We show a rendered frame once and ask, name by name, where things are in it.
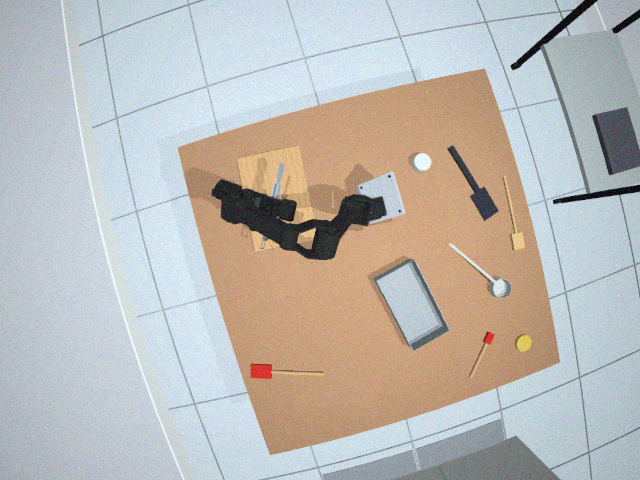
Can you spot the light wooden board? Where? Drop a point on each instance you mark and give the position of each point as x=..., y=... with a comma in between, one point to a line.
x=259, y=173

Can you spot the red spatula with wooden handle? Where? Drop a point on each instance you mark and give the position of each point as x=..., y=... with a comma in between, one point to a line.
x=265, y=371

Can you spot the yellow round disc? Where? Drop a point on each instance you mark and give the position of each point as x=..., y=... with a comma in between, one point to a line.
x=523, y=342

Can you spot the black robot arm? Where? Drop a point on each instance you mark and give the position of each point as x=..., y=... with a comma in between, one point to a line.
x=244, y=206

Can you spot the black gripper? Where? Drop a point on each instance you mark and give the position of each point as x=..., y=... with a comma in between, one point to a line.
x=284, y=210

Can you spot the white cylinder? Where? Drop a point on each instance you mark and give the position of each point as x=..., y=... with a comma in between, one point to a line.
x=421, y=162

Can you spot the grey roasting tin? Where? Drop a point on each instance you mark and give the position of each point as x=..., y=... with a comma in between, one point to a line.
x=412, y=304

